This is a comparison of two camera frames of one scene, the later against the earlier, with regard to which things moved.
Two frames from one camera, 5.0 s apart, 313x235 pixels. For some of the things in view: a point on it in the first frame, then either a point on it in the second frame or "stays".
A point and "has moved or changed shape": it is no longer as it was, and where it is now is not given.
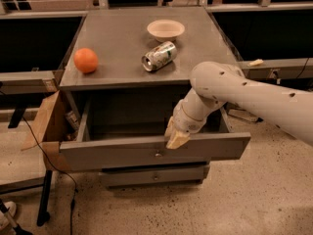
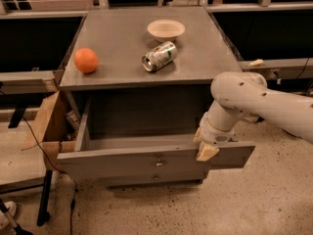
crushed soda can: [158, 57] stays
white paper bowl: [165, 30] stays
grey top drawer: [127, 128] has moved or changed shape
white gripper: [186, 122] to [214, 135]
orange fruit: [86, 60] stays
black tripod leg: [17, 230] stays
